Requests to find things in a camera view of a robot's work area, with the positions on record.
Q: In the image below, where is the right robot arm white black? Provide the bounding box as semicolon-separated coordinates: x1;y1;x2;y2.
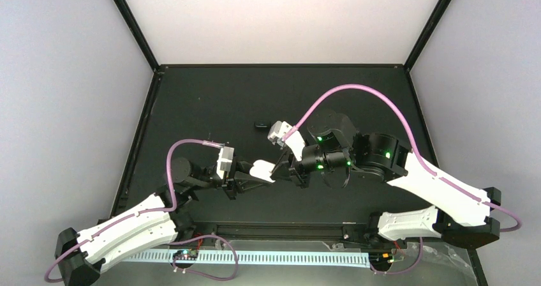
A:
267;110;501;249

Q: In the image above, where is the white earbud charging case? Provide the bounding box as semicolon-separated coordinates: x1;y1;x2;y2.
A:
249;160;275;183

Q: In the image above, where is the black frame post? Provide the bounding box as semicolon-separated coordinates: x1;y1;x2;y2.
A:
404;0;452;72
113;0;159;72

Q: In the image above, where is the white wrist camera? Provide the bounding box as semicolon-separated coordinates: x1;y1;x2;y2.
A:
267;121;306;161
216;146;234;179

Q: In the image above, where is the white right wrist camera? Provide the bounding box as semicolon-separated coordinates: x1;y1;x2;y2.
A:
267;121;306;161

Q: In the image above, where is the black frame post right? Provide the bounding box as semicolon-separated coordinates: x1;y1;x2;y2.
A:
404;0;452;72

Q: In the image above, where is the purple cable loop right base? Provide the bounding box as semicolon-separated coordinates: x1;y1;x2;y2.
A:
368;237;424;276

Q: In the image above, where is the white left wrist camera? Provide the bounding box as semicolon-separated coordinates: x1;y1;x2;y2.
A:
216;146;234;179

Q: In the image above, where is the black earbud charging case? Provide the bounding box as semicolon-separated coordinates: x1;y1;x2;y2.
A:
253;121;271;130

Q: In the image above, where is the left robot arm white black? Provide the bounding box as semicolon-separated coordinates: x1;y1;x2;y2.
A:
54;156;274;285

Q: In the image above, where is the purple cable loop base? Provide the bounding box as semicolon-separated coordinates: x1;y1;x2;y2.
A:
171;234;240;282
368;237;424;276

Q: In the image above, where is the white slotted cable duct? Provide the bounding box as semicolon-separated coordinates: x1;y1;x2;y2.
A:
125;249;369;268

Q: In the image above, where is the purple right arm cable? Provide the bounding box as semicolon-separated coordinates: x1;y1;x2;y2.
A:
281;84;522;233

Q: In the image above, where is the black frame post left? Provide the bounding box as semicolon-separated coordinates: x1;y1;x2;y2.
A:
113;0;159;72

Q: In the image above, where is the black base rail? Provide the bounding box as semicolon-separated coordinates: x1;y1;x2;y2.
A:
177;221;367;241

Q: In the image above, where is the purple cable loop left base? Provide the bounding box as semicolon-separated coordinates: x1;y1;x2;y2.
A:
171;234;240;282

